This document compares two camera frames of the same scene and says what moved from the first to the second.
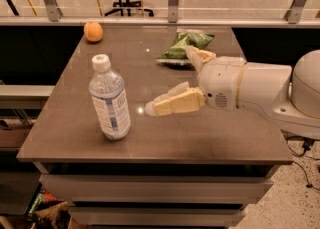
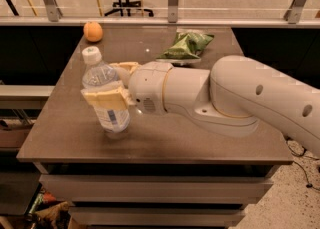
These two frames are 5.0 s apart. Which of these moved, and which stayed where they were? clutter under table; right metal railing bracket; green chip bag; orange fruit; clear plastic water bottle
Moved: clear plastic water bottle
Stayed: right metal railing bracket; clutter under table; orange fruit; green chip bag
